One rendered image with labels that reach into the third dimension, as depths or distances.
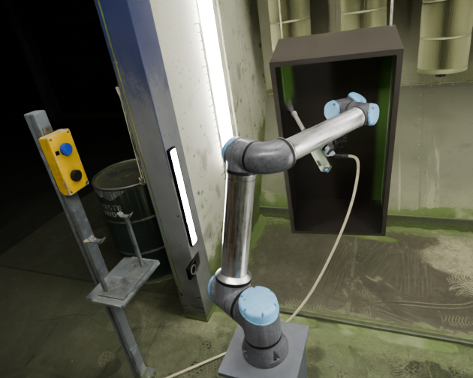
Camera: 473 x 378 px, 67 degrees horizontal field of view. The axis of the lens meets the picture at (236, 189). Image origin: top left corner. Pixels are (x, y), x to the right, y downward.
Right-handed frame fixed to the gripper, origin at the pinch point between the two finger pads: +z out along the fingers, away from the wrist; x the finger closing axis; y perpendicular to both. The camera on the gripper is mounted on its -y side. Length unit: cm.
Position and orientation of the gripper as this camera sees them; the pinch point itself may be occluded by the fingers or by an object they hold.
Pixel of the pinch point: (320, 155)
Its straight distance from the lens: 196.2
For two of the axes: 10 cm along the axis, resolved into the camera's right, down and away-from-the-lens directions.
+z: -2.6, 6.8, 6.8
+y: 9.3, 0.0, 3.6
